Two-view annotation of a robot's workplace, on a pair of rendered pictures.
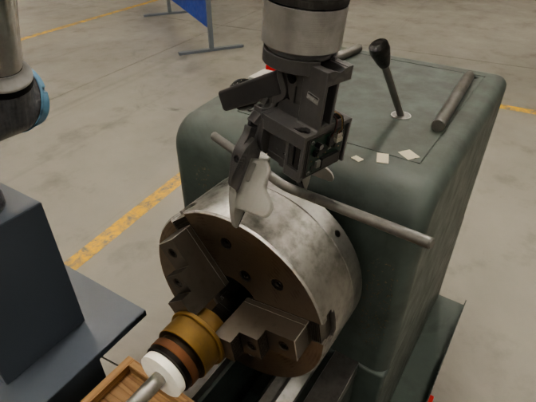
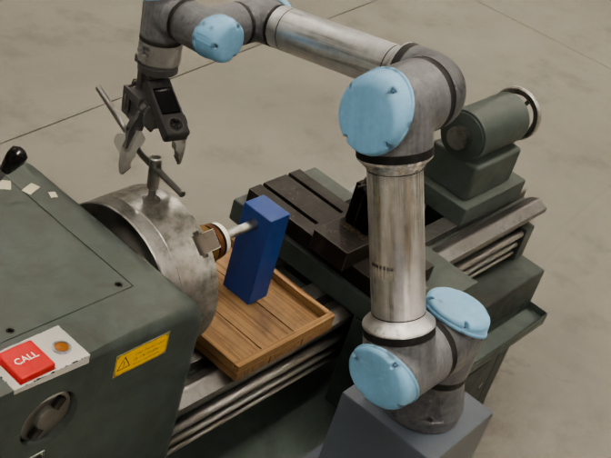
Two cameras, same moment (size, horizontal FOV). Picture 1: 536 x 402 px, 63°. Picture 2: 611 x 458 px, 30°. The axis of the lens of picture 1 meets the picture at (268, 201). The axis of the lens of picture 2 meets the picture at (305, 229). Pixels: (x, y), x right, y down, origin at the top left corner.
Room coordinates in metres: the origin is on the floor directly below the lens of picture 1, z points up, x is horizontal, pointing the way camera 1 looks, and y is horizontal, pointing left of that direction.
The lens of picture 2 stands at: (2.18, 0.27, 2.41)
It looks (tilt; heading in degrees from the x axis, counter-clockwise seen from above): 34 degrees down; 179
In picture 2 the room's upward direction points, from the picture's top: 17 degrees clockwise
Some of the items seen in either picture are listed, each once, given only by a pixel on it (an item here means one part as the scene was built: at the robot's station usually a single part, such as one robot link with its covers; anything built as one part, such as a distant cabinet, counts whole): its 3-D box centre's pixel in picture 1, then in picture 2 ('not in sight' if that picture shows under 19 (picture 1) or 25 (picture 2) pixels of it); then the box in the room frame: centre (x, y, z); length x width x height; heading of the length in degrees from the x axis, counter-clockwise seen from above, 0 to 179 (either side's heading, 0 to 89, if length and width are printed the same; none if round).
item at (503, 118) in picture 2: not in sight; (478, 147); (-0.50, 0.69, 1.01); 0.30 x 0.20 x 0.29; 146
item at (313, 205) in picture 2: not in sight; (338, 233); (-0.01, 0.38, 0.95); 0.43 x 0.18 x 0.04; 56
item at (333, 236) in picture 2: not in sight; (356, 235); (0.05, 0.42, 1.00); 0.20 x 0.10 x 0.05; 146
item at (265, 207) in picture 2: not in sight; (255, 250); (0.21, 0.21, 1.00); 0.08 x 0.06 x 0.23; 56
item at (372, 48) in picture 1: (379, 53); (15, 161); (0.70, -0.18, 1.38); 0.04 x 0.03 x 0.05; 146
